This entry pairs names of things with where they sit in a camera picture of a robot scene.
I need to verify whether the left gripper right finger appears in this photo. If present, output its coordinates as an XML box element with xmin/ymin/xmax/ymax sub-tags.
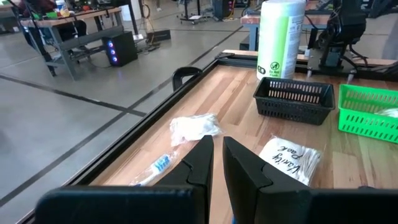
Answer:
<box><xmin>222</xmin><ymin>136</ymin><xmax>398</xmax><ymax>224</ymax></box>

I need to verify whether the wood-topped grey workbench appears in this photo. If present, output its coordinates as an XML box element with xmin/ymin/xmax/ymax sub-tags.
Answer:
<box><xmin>18</xmin><ymin>6</ymin><xmax>125</xmax><ymax>82</ymax></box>

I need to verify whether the black box on floor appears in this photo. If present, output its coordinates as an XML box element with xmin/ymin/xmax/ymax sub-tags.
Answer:
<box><xmin>146</xmin><ymin>29</ymin><xmax>172</xmax><ymax>44</ymax></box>

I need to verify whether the blue white toothbrush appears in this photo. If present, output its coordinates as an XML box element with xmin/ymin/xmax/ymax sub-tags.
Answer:
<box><xmin>129</xmin><ymin>146</ymin><xmax>187</xmax><ymax>187</ymax></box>

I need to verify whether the green plastic basket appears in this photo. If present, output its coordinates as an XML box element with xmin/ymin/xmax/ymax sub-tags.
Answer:
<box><xmin>337</xmin><ymin>83</ymin><xmax>398</xmax><ymax>144</ymax></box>

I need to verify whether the black plastic basket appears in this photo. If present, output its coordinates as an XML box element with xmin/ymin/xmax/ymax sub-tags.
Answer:
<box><xmin>252</xmin><ymin>77</ymin><xmax>336</xmax><ymax>126</ymax></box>

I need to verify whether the vanity pack cotton swab bag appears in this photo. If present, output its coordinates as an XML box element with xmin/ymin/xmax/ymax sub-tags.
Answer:
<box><xmin>374</xmin><ymin>107</ymin><xmax>398</xmax><ymax>119</ymax></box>
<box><xmin>258</xmin><ymin>136</ymin><xmax>322</xmax><ymax>187</ymax></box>

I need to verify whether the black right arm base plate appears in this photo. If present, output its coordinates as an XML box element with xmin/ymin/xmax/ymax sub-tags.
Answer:
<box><xmin>306</xmin><ymin>48</ymin><xmax>374</xmax><ymax>75</ymax></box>

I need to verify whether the clear bag of cotton balls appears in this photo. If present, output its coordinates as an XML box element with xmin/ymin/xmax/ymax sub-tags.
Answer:
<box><xmin>169</xmin><ymin>113</ymin><xmax>224</xmax><ymax>147</ymax></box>

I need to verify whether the white green wipes canister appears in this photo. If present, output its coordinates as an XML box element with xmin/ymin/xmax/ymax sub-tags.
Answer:
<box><xmin>256</xmin><ymin>0</ymin><xmax>307</xmax><ymax>81</ymax></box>

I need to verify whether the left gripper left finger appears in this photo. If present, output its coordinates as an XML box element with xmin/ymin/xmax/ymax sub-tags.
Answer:
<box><xmin>34</xmin><ymin>134</ymin><xmax>215</xmax><ymax>224</ymax></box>

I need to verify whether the black lit computer tower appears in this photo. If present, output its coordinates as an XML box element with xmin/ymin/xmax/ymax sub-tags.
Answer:
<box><xmin>102</xmin><ymin>30</ymin><xmax>139</xmax><ymax>67</ymax></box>

